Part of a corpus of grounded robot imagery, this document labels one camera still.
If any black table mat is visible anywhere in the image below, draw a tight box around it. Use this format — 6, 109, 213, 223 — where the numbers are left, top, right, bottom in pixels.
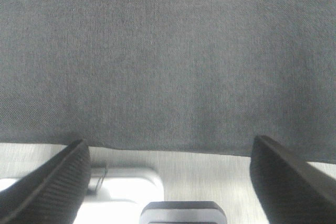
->
1, 0, 335, 163

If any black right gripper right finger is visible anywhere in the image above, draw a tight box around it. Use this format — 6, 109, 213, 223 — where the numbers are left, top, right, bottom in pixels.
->
249, 136, 335, 223

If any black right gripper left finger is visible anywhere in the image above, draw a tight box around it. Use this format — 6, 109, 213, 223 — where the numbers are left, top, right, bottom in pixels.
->
1, 140, 91, 223

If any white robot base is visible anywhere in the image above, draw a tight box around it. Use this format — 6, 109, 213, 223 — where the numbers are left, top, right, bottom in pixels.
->
74, 167, 164, 223

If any black grey robot base part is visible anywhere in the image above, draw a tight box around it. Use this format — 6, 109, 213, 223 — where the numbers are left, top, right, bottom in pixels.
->
139, 201, 227, 223

